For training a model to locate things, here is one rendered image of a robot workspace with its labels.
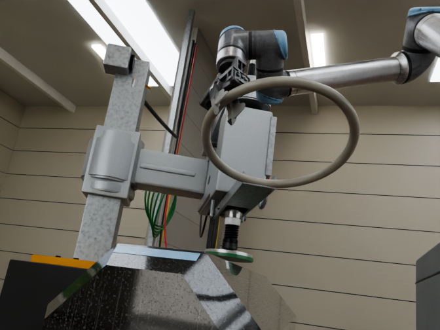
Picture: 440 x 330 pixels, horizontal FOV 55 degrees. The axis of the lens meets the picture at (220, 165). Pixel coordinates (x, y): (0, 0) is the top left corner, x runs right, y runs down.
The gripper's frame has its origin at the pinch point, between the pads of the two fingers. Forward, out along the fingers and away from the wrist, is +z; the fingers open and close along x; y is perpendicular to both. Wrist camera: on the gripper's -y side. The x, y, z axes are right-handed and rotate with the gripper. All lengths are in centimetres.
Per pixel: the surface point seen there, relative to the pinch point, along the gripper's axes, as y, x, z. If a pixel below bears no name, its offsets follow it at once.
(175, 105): -232, 114, -270
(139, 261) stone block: -49, 9, 24
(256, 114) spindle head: -32, 46, -58
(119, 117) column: -117, 14, -95
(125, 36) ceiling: -292, 53, -405
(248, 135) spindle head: -37, 45, -48
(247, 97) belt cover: -31, 39, -63
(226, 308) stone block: -28, 29, 38
